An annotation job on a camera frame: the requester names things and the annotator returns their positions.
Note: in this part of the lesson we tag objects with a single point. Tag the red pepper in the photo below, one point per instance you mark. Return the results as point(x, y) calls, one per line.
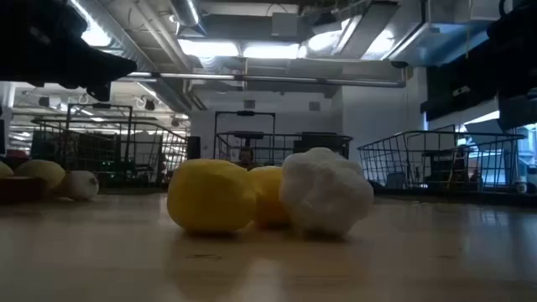
point(19, 189)

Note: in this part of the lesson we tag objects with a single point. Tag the round silver duct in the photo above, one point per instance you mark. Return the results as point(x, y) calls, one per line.
point(186, 12)

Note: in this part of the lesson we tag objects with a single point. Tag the ceiling light panel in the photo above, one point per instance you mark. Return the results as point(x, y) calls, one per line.
point(239, 49)

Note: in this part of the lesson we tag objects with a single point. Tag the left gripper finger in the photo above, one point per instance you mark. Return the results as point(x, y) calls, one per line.
point(100, 92)
point(109, 65)

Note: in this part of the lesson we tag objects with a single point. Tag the white garlic bulb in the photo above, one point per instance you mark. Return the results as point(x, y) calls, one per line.
point(325, 191)
point(81, 184)

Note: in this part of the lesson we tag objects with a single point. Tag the black cabinet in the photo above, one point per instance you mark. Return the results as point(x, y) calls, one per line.
point(321, 142)

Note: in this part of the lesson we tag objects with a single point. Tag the grey ceiling box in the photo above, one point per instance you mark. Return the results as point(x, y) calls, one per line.
point(285, 24)

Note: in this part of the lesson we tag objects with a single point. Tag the black speaker box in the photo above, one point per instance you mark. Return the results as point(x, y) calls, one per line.
point(194, 147)

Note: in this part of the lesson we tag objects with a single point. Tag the pale yellow lemon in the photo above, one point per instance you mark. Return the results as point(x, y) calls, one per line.
point(42, 172)

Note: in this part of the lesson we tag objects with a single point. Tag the person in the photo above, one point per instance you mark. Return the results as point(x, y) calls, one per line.
point(246, 156)

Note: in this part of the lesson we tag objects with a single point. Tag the black pedestal table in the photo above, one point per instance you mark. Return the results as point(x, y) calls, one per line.
point(247, 135)

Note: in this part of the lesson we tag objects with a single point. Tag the grey wall vent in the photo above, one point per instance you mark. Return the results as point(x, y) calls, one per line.
point(249, 104)
point(314, 105)

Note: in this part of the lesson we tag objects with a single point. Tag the white bottle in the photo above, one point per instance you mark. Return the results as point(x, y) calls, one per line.
point(521, 184)

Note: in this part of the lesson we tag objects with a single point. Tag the long ceiling pipe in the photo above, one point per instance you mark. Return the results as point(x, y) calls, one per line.
point(268, 78)

